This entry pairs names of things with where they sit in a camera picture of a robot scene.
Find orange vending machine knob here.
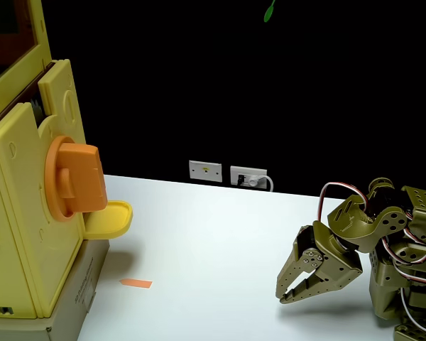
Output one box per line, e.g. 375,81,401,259
44,135,108,223

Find yellow toy vending machine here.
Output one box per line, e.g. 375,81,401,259
0,0,134,320

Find orange paper arrow marker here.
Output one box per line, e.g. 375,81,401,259
119,278,153,290

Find yellow dispensing tray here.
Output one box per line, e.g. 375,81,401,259
83,200,133,239

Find beige cardboard box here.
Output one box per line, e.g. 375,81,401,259
0,238,111,341

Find green leaf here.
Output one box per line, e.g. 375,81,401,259
263,0,277,23

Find red white black wrist cable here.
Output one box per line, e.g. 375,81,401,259
317,182,373,228

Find red white black elbow cable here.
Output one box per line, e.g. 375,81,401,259
381,227,426,266

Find red white black base cable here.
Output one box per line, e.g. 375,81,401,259
399,287,426,335

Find white plug with cable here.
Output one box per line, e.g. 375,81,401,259
247,174,275,192

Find white wall socket plate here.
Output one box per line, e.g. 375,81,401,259
229,165,268,189

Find white blank wall plate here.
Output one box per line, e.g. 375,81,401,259
188,160,223,183

